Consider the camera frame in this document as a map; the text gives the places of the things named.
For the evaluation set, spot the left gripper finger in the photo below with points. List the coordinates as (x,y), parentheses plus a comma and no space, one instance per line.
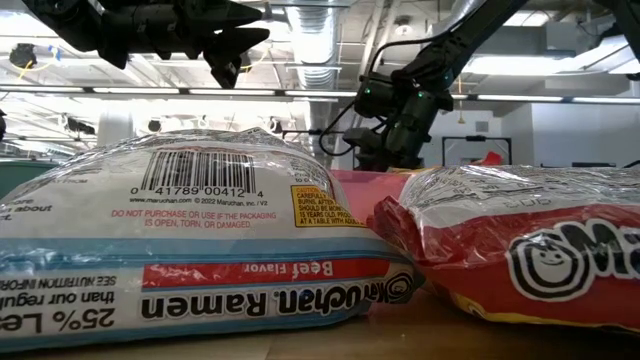
(240,14)
(240,42)

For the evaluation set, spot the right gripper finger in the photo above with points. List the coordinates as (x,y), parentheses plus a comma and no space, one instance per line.
(405,160)
(370,150)

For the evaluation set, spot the shrimp ramen packet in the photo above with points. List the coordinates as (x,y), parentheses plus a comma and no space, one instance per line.
(415,170)

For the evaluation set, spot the orange red ramen packet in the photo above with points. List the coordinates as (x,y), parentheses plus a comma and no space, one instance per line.
(487,159)

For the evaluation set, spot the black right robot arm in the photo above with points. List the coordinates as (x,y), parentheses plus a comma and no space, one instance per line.
(465,35)

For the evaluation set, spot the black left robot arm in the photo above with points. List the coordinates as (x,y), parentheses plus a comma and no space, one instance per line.
(60,25)

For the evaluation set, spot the red plastic tray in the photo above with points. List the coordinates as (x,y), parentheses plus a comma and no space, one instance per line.
(365,192)

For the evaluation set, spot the long light strip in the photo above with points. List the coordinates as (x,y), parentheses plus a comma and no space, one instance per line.
(300,93)

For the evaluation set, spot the teal plastic tray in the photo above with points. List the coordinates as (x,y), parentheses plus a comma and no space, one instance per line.
(20,175)

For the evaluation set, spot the blue white ramen packet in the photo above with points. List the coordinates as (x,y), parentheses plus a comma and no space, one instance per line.
(190,235)

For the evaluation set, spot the black metal rig frame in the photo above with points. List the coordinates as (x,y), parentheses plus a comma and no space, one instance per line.
(310,132)
(475,138)

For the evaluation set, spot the silver ventilation duct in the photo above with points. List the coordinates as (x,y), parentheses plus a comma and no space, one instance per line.
(315,50)

